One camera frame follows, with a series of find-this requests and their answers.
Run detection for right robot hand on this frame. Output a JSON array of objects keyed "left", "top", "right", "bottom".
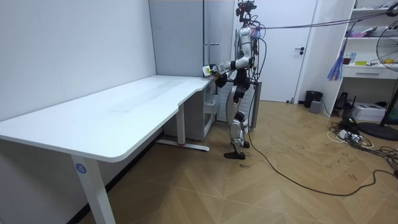
[{"left": 214, "top": 73, "right": 229, "bottom": 89}]

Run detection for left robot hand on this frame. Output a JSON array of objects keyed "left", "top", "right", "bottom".
[{"left": 202, "top": 63, "right": 219, "bottom": 77}]

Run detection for robot body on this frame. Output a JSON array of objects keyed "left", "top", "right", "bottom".
[{"left": 231, "top": 0, "right": 268, "bottom": 94}]

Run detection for grey fridge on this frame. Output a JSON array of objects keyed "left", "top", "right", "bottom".
[{"left": 149, "top": 0, "right": 236, "bottom": 141}]

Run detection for robot legs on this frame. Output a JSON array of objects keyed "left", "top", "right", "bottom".
[{"left": 223, "top": 85, "right": 251, "bottom": 161}]

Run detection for white room door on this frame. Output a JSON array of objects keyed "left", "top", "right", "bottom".
[{"left": 254, "top": 0, "right": 318, "bottom": 104}]

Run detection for black waste bin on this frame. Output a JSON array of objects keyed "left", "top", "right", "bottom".
[{"left": 303, "top": 90, "right": 324, "bottom": 109}]

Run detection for small grey box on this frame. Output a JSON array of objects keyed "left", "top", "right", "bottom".
[{"left": 308, "top": 100, "right": 323, "bottom": 114}]

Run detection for white desk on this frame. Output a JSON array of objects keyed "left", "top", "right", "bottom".
[{"left": 0, "top": 74, "right": 216, "bottom": 224}]

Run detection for black device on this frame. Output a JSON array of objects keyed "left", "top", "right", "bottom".
[{"left": 336, "top": 91, "right": 358, "bottom": 119}]

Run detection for white power strip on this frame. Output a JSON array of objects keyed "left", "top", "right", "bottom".
[{"left": 338, "top": 129, "right": 362, "bottom": 142}]

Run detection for white shelf unit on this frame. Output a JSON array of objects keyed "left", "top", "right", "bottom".
[{"left": 328, "top": 0, "right": 398, "bottom": 118}]

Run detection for white cardboard box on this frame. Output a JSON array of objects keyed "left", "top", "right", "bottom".
[{"left": 351, "top": 102, "right": 387, "bottom": 123}]

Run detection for black standing fan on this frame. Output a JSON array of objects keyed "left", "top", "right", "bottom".
[{"left": 357, "top": 28, "right": 398, "bottom": 142}]

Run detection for cable bundle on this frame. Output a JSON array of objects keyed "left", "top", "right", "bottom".
[{"left": 253, "top": 2, "right": 398, "bottom": 82}]

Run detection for black floor cable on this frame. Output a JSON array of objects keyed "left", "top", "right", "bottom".
[{"left": 247, "top": 90, "right": 398, "bottom": 198}]

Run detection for tangled floor cables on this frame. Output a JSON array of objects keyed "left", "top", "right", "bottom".
[{"left": 326, "top": 121, "right": 398, "bottom": 175}]

